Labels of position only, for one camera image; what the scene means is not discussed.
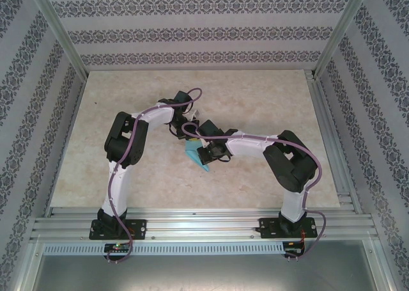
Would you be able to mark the light blue paper sheet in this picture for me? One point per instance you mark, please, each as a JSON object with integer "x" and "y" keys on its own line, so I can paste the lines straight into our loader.
{"x": 192, "y": 152}

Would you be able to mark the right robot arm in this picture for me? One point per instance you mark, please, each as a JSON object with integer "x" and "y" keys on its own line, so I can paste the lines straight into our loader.
{"x": 287, "y": 169}

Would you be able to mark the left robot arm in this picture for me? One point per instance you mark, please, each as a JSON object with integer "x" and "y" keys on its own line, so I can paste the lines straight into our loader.
{"x": 112, "y": 137}

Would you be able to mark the grey metal sheet panel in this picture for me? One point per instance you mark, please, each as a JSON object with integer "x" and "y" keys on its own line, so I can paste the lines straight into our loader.
{"x": 204, "y": 275}

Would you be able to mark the small circuit board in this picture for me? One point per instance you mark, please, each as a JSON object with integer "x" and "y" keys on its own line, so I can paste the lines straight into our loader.
{"x": 294, "y": 248}
{"x": 116, "y": 247}

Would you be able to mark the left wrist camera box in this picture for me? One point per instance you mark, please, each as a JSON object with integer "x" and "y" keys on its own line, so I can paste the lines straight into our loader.
{"x": 195, "y": 115}

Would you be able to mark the long aluminium mounting rail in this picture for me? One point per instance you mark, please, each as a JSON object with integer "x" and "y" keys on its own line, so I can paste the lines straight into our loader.
{"x": 198, "y": 227}

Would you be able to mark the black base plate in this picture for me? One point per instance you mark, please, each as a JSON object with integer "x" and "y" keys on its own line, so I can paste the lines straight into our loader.
{"x": 266, "y": 227}
{"x": 135, "y": 224}

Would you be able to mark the aluminium side rail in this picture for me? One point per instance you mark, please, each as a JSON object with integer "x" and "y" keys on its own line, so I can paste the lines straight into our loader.
{"x": 72, "y": 112}
{"x": 323, "y": 112}

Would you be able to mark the aluminium frame post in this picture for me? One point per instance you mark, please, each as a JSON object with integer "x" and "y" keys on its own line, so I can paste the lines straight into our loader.
{"x": 60, "y": 32}
{"x": 340, "y": 32}

